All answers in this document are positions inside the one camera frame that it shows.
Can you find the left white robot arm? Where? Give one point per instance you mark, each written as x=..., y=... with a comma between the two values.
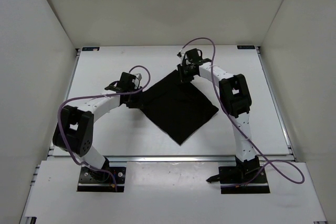
x=77, y=116

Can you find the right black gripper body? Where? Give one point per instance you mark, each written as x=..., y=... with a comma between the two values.
x=187, y=75

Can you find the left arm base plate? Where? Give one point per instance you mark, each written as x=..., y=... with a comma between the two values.
x=90, y=181

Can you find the blue corner label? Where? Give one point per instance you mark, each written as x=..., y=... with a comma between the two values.
x=245, y=47
x=90, y=48

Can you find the right blue corner label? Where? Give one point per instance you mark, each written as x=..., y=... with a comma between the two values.
x=245, y=47

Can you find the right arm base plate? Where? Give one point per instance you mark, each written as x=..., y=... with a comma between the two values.
x=231, y=182

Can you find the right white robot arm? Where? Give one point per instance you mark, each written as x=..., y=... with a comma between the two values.
x=234, y=97

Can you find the black skirt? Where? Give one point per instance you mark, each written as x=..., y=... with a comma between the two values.
x=178, y=109

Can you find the left blue corner label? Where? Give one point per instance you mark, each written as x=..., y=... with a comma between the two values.
x=90, y=48

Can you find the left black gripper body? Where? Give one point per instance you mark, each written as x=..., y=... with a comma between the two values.
x=135, y=100

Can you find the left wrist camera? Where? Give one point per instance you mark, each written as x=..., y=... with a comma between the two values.
x=137, y=79

